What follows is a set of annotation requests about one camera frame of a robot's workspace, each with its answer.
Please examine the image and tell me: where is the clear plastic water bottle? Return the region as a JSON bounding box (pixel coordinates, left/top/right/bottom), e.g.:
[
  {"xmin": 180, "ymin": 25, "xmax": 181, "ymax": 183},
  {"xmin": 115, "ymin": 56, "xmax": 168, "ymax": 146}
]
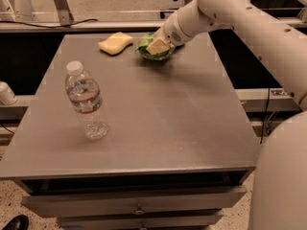
[{"xmin": 65, "ymin": 60, "xmax": 109, "ymax": 140}]

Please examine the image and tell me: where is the grey drawer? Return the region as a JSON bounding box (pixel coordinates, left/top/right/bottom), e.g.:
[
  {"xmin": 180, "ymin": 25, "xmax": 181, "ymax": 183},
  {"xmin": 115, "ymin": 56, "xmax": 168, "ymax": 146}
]
[
  {"xmin": 22, "ymin": 186, "xmax": 247, "ymax": 218},
  {"xmin": 59, "ymin": 210, "xmax": 223, "ymax": 230}
]

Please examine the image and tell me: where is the upper grey drawer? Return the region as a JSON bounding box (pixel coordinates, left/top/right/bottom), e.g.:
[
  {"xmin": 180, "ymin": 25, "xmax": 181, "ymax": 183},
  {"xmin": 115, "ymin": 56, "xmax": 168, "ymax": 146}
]
[{"xmin": 22, "ymin": 186, "xmax": 247, "ymax": 218}]

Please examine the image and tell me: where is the black cable on rail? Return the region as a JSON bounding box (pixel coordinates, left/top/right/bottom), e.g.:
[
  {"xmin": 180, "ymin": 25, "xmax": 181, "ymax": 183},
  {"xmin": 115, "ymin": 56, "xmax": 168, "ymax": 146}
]
[{"xmin": 0, "ymin": 18, "xmax": 100, "ymax": 29}]

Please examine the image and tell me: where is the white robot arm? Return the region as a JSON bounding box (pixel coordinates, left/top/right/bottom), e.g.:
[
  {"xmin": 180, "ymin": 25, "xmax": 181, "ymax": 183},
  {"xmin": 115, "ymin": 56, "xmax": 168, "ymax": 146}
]
[{"xmin": 147, "ymin": 0, "xmax": 307, "ymax": 230}]

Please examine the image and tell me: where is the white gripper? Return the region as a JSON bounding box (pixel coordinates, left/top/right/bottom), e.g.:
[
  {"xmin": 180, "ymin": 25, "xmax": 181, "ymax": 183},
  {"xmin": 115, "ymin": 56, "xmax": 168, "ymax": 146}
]
[{"xmin": 146, "ymin": 13, "xmax": 193, "ymax": 56}]

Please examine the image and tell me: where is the black shoe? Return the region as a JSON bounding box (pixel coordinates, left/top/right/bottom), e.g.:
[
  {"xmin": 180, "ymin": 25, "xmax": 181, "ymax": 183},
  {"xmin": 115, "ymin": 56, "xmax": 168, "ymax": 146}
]
[{"xmin": 2, "ymin": 215, "xmax": 29, "ymax": 230}]

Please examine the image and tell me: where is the grey drawer cabinet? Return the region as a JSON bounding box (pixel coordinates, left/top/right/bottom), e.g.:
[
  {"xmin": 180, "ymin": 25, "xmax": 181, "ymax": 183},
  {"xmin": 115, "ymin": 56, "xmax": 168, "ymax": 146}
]
[{"xmin": 0, "ymin": 32, "xmax": 262, "ymax": 230}]

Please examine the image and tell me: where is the metal frame rail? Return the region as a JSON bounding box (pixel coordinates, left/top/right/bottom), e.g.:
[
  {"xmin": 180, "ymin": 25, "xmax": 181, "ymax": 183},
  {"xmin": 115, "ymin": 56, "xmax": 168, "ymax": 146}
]
[{"xmin": 0, "ymin": 16, "xmax": 307, "ymax": 34}]

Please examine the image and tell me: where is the green rice chip bag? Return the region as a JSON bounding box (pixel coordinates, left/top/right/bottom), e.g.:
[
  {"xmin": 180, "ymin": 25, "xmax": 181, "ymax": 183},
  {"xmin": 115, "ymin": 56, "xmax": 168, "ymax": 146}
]
[{"xmin": 135, "ymin": 33, "xmax": 176, "ymax": 60}]

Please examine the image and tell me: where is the yellow sponge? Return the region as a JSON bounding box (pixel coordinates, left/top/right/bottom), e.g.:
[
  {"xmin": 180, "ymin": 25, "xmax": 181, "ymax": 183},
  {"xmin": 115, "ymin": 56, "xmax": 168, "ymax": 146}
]
[{"xmin": 98, "ymin": 32, "xmax": 133, "ymax": 56}]

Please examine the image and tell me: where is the lower grey drawer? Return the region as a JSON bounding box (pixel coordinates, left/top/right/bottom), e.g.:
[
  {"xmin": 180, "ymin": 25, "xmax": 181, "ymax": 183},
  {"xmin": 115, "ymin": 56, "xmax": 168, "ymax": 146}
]
[{"xmin": 59, "ymin": 210, "xmax": 223, "ymax": 230}]

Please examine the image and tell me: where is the white bottle at left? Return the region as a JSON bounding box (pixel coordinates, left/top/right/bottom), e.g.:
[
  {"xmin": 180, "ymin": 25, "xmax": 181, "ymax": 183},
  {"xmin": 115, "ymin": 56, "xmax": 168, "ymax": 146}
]
[{"xmin": 0, "ymin": 81, "xmax": 17, "ymax": 105}]

